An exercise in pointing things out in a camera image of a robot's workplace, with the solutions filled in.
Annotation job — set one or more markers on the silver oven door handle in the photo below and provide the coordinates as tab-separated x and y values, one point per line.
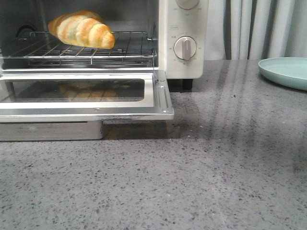
50	131

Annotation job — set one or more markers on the black oven foot right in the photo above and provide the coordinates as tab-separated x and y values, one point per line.
187	84

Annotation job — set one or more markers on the light green plate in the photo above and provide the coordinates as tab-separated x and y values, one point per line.
286	71

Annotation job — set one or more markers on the grey white curtain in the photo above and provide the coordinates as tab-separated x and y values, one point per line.
256	29

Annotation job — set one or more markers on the upper beige oven knob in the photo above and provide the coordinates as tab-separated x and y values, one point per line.
187	4

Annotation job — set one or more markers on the glass oven door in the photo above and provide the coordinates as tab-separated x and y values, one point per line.
66	95

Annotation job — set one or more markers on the lower beige timer knob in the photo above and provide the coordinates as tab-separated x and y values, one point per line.
185	48

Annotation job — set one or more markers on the metal wire oven rack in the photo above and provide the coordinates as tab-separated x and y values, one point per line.
42	50

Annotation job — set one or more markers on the white Toshiba toaster oven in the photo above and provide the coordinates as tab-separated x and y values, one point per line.
162	20

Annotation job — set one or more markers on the golden striped bread roll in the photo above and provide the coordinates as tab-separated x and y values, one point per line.
82	28

